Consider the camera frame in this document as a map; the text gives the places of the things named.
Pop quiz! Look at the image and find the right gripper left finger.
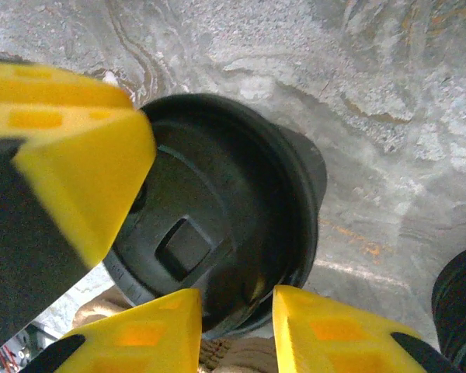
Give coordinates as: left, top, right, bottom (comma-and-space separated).
21, 288, 203, 373

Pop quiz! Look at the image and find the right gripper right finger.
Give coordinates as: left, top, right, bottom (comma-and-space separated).
272, 284, 454, 373

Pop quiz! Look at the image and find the black plastic pot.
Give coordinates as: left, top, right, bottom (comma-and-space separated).
102, 92, 329, 340

